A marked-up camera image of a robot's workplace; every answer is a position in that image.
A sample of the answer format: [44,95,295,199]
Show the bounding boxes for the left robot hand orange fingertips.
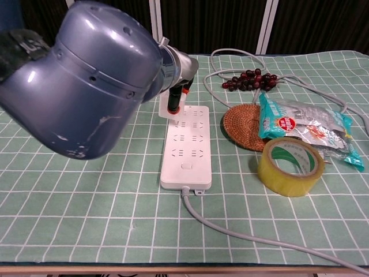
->
[161,46,200,114]

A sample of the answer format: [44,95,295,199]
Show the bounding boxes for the black fabric arm strap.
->
[0,28,50,83]

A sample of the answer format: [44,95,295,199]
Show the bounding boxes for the black folding screen panel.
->
[20,0,158,55]
[258,0,369,55]
[149,0,274,55]

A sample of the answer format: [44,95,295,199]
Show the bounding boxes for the small white charger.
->
[158,91,186,125]

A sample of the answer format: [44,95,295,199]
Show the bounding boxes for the white power strip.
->
[160,105,213,195]

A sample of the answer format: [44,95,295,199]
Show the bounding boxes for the teal silver snack bag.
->
[257,92,366,173]

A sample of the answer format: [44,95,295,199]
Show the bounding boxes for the dark red grape bunch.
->
[221,68,279,93]

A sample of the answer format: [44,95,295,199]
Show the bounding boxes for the round woven rattan coaster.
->
[222,104,275,153]

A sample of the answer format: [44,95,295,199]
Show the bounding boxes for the grey power strip cable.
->
[180,48,369,275]

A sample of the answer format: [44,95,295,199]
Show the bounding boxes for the green checkered tablecloth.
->
[0,51,369,268]

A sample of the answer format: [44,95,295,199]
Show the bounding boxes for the clear yellowish tape roll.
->
[257,137,326,198]

